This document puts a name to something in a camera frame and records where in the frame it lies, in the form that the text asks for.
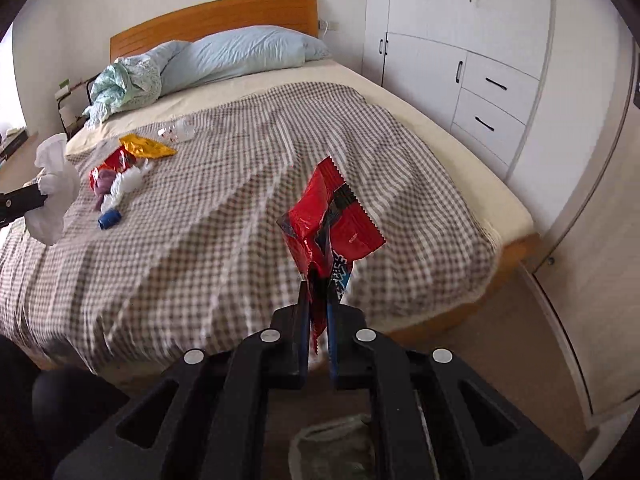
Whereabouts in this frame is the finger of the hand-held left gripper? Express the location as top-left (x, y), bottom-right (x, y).
top-left (0, 183), bottom-right (48, 228)

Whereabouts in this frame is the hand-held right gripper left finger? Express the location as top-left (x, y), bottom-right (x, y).
top-left (52, 280), bottom-right (313, 480)

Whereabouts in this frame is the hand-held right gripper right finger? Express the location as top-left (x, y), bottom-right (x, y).
top-left (324, 280), bottom-right (583, 480)

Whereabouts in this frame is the white tissue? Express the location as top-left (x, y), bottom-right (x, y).
top-left (22, 133), bottom-right (81, 246)

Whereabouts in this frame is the clear plastic garbage bag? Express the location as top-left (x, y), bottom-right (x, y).
top-left (289, 414), bottom-right (376, 480)

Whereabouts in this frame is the clear plastic wrap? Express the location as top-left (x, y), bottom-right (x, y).
top-left (111, 162), bottom-right (151, 196)

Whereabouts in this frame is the red and black snack wrapper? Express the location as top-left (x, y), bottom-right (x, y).
top-left (276, 156), bottom-right (387, 356)

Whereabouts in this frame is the windowsill clutter pile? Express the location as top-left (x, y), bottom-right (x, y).
top-left (0, 127), bottom-right (28, 161)

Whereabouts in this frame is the black-framed bedside table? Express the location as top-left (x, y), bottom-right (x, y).
top-left (54, 74), bottom-right (101, 136)

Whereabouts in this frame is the yellow snack wrapper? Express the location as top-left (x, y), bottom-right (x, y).
top-left (119, 134), bottom-right (178, 160)

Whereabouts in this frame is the green floral quilt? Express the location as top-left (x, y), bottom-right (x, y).
top-left (82, 52), bottom-right (163, 128)

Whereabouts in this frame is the person's leg in black trousers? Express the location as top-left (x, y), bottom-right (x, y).
top-left (0, 332), bottom-right (131, 480)

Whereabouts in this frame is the beige bed sheet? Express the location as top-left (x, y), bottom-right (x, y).
top-left (65, 57), bottom-right (535, 251)

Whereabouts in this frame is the light blue pillow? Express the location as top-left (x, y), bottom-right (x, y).
top-left (155, 25), bottom-right (331, 96)

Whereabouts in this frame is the wooden bed checkered cover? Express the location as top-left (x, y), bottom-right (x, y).
top-left (30, 0), bottom-right (543, 396)

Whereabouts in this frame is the white room door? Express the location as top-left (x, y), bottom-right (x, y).
top-left (530, 35), bottom-right (640, 431)

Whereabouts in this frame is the white wardrobe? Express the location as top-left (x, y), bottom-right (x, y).
top-left (362, 0), bottom-right (558, 186)

